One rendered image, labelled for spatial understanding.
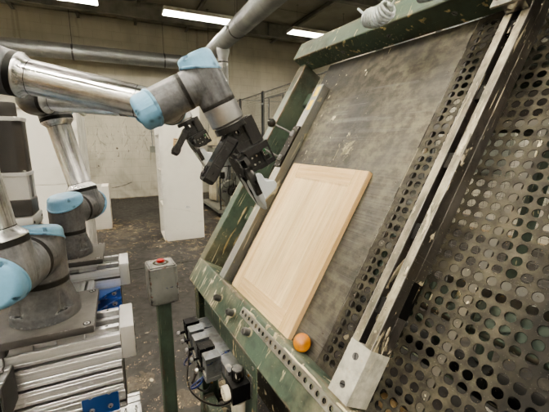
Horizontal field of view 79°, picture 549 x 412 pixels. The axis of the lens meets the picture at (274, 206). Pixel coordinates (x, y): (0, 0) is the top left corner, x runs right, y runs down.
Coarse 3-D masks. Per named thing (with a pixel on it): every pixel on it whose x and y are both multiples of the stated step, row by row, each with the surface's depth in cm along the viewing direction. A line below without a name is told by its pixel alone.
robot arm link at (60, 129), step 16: (64, 112) 129; (48, 128) 129; (64, 128) 130; (64, 144) 130; (64, 160) 130; (80, 160) 134; (64, 176) 133; (80, 176) 133; (80, 192) 132; (96, 192) 137; (96, 208) 135
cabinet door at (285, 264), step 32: (288, 192) 134; (320, 192) 117; (352, 192) 104; (288, 224) 124; (320, 224) 110; (256, 256) 131; (288, 256) 115; (320, 256) 103; (256, 288) 121; (288, 288) 108; (288, 320) 101
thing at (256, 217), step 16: (320, 96) 147; (304, 112) 148; (304, 128) 145; (288, 160) 144; (272, 176) 145; (272, 192) 143; (256, 208) 143; (256, 224) 142; (240, 240) 141; (240, 256) 141; (224, 272) 140
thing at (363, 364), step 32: (512, 0) 78; (544, 0) 80; (512, 32) 79; (512, 64) 78; (480, 96) 78; (480, 128) 76; (448, 160) 77; (448, 192) 74; (416, 224) 76; (448, 224) 76; (416, 256) 72; (384, 288) 75; (416, 288) 74; (384, 320) 71; (352, 352) 74; (384, 352) 73; (352, 384) 70
